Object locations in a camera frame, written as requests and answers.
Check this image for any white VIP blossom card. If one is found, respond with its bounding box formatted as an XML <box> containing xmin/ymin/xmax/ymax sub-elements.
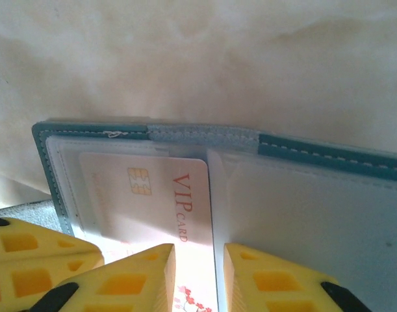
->
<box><xmin>78</xmin><ymin>151</ymin><xmax>215</xmax><ymax>312</ymax></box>

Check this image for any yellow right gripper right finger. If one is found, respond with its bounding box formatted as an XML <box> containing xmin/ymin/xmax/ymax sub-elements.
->
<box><xmin>223</xmin><ymin>242</ymin><xmax>373</xmax><ymax>312</ymax></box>

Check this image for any teal leather card holder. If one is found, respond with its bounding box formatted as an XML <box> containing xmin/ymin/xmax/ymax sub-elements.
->
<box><xmin>3</xmin><ymin>115</ymin><xmax>397</xmax><ymax>312</ymax></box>

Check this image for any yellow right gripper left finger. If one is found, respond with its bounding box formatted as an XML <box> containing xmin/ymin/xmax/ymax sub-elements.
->
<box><xmin>27</xmin><ymin>242</ymin><xmax>177</xmax><ymax>312</ymax></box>

